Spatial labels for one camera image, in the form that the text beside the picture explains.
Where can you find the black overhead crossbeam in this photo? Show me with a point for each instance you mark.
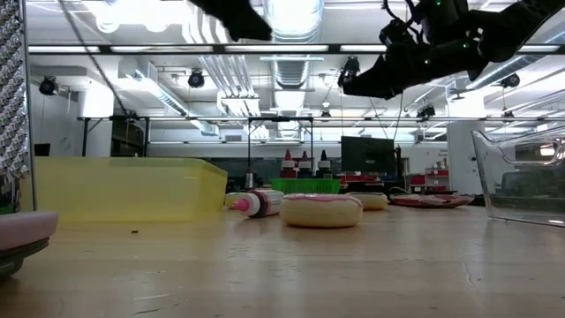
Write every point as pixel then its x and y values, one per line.
pixel 104 49

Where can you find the green plastic basket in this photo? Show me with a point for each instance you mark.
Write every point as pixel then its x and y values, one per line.
pixel 304 186

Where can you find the pink capped colouring bottle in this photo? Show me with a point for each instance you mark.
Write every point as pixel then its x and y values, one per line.
pixel 260 202

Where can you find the red snack packet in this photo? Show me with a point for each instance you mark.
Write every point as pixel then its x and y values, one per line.
pixel 432 201

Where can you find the black ceiling spotlight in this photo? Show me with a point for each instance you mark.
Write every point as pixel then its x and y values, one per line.
pixel 351 66
pixel 196 78
pixel 47 85
pixel 426 111
pixel 510 80

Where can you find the pink and chrome toaster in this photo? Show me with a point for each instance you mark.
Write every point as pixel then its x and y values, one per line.
pixel 22 229

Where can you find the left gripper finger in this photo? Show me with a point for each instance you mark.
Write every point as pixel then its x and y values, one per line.
pixel 238 20

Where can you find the dark colouring bottle black tip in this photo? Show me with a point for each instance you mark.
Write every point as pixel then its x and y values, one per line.
pixel 324 171

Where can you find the black monitor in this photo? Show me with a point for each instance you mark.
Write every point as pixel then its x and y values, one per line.
pixel 368 154

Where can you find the yellow translucent plastic bin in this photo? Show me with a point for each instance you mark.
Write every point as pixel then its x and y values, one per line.
pixel 128 190

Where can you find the red food colouring bottle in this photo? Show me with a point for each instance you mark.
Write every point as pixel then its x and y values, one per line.
pixel 288 170

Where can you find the clear plastic bin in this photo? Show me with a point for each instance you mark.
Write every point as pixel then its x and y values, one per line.
pixel 521 207

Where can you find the pink frosted donut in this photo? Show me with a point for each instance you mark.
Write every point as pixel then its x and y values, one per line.
pixel 321 212

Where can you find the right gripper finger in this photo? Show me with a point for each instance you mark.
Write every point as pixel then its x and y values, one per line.
pixel 375 81

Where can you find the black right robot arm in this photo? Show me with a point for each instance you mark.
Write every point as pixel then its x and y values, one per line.
pixel 516 26

